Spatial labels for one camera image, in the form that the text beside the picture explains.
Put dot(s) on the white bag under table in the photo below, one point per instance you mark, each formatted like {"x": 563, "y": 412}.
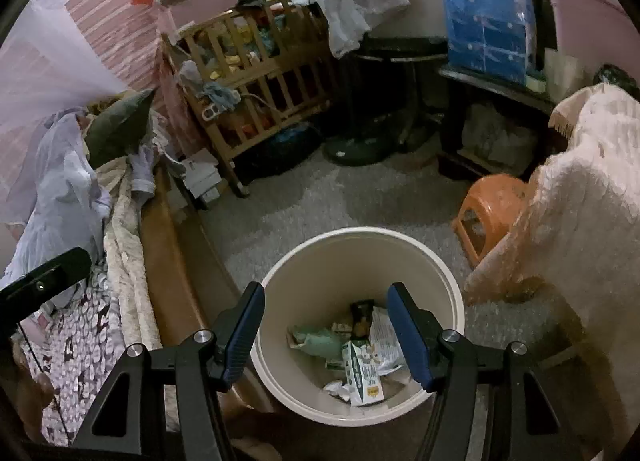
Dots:
{"x": 495, "y": 136}

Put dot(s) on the printed fleece blanket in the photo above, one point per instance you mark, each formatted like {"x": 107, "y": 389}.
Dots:
{"x": 85, "y": 341}

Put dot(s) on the dark bag under crib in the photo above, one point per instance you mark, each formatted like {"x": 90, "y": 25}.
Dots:
{"x": 285, "y": 148}

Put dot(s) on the orange plastic stool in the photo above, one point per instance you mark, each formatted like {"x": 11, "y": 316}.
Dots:
{"x": 492, "y": 196}

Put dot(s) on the dark green pillow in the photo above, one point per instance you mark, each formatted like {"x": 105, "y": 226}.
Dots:
{"x": 117, "y": 126}

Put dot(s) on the cream fringed throw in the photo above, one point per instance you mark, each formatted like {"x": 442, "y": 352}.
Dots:
{"x": 575, "y": 216}

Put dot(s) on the light blue duvet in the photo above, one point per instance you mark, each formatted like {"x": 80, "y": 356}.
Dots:
{"x": 60, "y": 191}

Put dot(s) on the pink plastic tub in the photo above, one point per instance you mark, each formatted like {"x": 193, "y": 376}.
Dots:
{"x": 590, "y": 26}

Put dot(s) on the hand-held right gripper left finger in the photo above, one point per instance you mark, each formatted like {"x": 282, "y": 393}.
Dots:
{"x": 245, "y": 336}

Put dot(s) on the green white carton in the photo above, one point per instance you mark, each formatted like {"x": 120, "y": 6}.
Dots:
{"x": 362, "y": 373}

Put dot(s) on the wooden baby crib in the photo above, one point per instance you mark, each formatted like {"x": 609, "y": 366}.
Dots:
{"x": 280, "y": 86}

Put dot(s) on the dark wooden table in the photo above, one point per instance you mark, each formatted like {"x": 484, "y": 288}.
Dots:
{"x": 450, "y": 116}

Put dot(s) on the white mosquito net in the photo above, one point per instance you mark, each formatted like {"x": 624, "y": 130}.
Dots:
{"x": 45, "y": 81}

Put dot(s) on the black round pedestal table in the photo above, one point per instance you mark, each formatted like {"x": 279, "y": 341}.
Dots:
{"x": 365, "y": 148}

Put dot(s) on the cream quilted bedspread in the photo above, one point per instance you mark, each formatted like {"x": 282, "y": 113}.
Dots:
{"x": 125, "y": 261}

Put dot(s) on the white grey box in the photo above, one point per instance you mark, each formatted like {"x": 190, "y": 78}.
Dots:
{"x": 200, "y": 181}

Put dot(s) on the brown wooden bed frame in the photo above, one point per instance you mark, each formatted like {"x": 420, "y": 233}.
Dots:
{"x": 170, "y": 251}

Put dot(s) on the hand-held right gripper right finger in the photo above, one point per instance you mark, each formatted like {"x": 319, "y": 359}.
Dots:
{"x": 407, "y": 336}

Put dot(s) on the lilac garment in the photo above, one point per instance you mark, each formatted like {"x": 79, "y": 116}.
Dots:
{"x": 142, "y": 171}

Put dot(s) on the blue packages in clear wrap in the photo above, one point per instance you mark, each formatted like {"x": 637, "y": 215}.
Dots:
{"x": 485, "y": 26}

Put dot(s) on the white tissue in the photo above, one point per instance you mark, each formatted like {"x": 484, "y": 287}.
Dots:
{"x": 340, "y": 388}

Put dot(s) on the cream round trash bin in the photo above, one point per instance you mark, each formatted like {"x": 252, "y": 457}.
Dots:
{"x": 310, "y": 281}

